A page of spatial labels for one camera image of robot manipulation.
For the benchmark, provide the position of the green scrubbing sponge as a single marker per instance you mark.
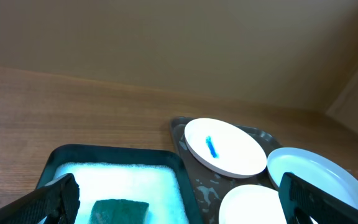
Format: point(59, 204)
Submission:
point(119, 211)

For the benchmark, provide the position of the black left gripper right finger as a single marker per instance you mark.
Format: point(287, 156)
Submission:
point(303, 203)

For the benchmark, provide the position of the dark brown serving tray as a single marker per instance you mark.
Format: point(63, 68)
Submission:
point(209, 187)

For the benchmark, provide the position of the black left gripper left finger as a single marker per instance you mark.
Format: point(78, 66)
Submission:
point(55, 202)

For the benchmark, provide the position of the white plate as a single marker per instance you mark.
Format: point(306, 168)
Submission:
point(224, 148)
point(251, 204)
point(315, 169)

